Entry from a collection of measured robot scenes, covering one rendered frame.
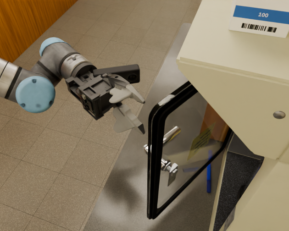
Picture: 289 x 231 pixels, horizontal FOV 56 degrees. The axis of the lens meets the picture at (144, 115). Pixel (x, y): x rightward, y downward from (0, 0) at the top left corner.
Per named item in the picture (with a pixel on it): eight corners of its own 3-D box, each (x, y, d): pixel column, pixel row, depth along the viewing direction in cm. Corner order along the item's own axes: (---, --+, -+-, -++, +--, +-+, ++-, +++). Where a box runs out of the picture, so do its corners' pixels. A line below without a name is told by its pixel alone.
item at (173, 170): (176, 181, 54) (179, 166, 49) (169, 188, 53) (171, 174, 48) (169, 174, 55) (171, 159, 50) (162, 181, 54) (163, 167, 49)
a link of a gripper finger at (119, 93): (126, 115, 52) (102, 105, 59) (148, 100, 55) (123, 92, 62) (121, 101, 51) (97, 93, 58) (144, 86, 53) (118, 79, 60)
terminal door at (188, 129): (224, 148, 78) (275, 22, 48) (148, 222, 65) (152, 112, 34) (222, 146, 79) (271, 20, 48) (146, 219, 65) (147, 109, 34)
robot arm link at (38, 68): (5, 96, 62) (38, 61, 63) (9, 89, 73) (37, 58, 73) (33, 117, 66) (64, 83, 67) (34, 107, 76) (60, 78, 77)
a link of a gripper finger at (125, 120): (125, 148, 63) (102, 118, 64) (144, 134, 66) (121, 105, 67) (129, 145, 60) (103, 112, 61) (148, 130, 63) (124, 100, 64)
